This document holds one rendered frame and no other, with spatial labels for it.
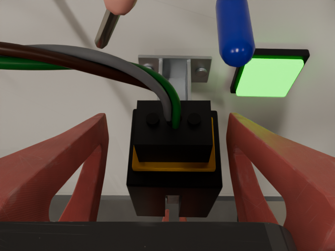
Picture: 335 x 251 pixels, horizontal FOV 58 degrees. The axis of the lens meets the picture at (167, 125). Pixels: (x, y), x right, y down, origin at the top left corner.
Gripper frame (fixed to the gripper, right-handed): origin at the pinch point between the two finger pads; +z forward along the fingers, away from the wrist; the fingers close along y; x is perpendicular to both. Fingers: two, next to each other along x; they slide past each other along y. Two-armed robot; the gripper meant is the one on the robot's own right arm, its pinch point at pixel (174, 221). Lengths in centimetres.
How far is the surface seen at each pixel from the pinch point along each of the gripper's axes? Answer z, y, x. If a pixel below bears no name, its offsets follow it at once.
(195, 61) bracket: 5.3, -0.8, -12.9
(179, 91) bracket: 4.5, 0.1, -11.0
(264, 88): 4.9, -5.5, -11.1
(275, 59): 4.9, -5.5, -13.6
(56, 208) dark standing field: 45, 52, 107
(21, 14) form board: 4.8, 8.9, -16.0
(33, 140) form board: 7.1, 14.0, -1.0
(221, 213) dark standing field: 45, -23, 104
